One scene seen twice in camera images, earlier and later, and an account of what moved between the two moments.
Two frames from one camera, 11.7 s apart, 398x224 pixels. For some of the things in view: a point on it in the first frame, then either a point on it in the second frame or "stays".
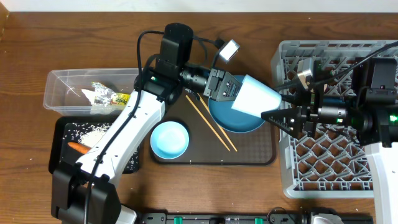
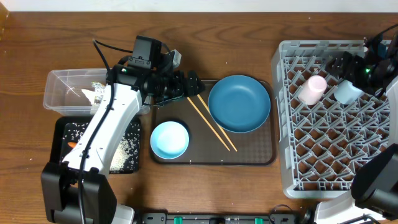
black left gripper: x=217 y=78 -> x=181 y=89
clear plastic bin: x=89 y=92 stays
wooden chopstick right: x=217 y=121 stays
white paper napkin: x=90 y=94 stays
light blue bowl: x=170 y=140 stays
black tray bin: x=71 y=138 stays
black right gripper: x=303 y=114 -> x=354 y=61
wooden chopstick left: x=207 y=122 stays
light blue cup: x=255 y=98 -> x=346 y=93
